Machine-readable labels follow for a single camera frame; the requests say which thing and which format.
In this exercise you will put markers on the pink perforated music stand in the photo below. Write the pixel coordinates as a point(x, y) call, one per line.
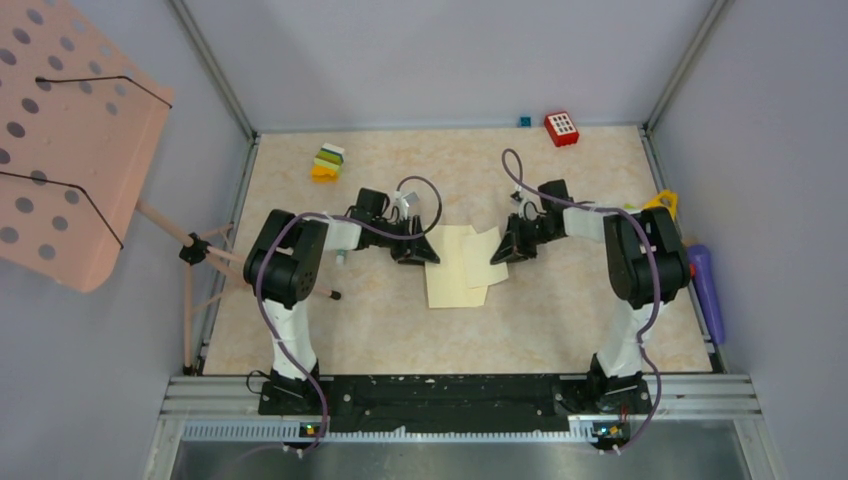
point(81, 125)

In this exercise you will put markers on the stacked colourful toy blocks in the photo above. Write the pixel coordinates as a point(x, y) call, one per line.
point(327, 163)

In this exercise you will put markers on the yellow green toy block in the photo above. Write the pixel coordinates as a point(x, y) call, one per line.
point(666, 199)

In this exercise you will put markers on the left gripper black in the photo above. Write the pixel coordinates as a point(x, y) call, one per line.
point(419, 249)

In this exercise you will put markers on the letter sheet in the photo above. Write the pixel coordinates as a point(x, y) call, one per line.
point(477, 250)

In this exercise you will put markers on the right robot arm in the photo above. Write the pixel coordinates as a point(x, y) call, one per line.
point(647, 266)

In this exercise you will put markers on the yellow envelope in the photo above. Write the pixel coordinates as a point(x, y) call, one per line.
point(446, 281)

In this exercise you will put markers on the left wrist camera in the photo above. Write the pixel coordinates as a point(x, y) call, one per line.
point(404, 202)

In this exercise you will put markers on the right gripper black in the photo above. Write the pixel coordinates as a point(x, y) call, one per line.
point(513, 248)

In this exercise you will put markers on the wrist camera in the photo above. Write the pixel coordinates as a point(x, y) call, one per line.
point(404, 202)
point(526, 209)

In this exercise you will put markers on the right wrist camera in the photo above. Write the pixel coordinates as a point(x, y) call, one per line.
point(526, 209)

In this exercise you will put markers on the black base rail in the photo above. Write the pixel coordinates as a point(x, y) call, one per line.
point(449, 409)

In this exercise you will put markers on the red toy block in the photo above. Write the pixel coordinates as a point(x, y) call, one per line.
point(561, 129)

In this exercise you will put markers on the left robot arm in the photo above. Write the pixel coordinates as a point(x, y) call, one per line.
point(282, 270)

